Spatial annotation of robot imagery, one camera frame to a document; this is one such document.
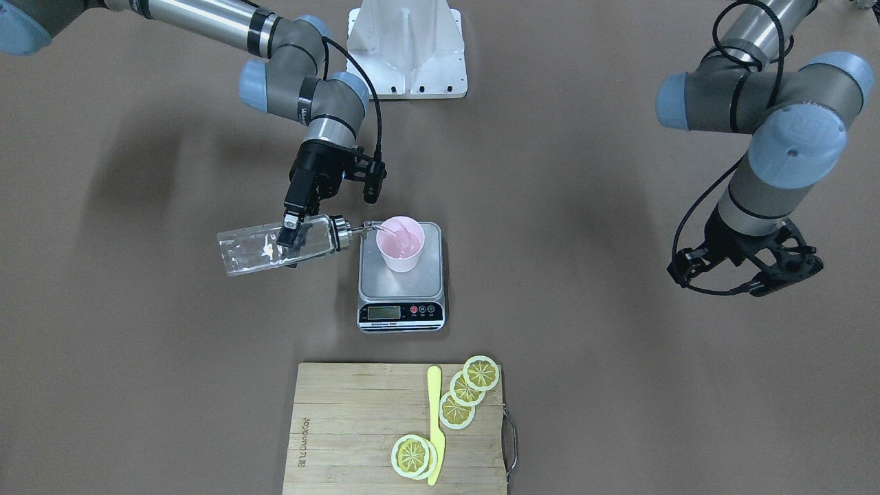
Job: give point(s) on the middle lemon slice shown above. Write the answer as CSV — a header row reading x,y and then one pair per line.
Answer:
x,y
462,393

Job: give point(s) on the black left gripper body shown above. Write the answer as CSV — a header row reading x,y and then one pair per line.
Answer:
x,y
722,241

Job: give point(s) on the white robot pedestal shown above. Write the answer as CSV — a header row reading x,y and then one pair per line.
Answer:
x,y
409,49

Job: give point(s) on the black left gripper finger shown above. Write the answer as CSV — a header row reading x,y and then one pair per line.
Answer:
x,y
691,259
683,273

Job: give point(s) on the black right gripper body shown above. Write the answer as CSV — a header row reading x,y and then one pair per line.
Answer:
x,y
315,163

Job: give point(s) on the pink plastic cup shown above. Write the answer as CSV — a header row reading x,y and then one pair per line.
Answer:
x,y
400,241

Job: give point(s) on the wooden cutting board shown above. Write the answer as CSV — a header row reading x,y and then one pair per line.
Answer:
x,y
346,418

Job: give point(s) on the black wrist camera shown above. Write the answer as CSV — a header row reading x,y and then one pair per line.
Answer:
x,y
783,258
369,170

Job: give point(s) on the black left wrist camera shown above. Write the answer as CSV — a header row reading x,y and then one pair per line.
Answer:
x,y
783,258

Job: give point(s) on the silver kitchen scale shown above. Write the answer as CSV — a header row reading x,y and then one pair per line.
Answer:
x,y
413,301

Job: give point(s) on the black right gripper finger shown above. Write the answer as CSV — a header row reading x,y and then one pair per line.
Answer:
x,y
308,227
299,202

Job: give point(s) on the yellow plastic knife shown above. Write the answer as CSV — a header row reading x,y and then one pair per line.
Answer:
x,y
434,377

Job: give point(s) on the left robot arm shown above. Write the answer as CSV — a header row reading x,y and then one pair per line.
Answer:
x,y
798,124

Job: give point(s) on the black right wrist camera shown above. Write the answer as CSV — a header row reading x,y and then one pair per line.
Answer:
x,y
369,170

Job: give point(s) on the lemon slice near board end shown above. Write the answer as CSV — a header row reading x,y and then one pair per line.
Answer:
x,y
481,373

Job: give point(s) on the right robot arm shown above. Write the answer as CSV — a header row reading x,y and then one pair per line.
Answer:
x,y
282,79

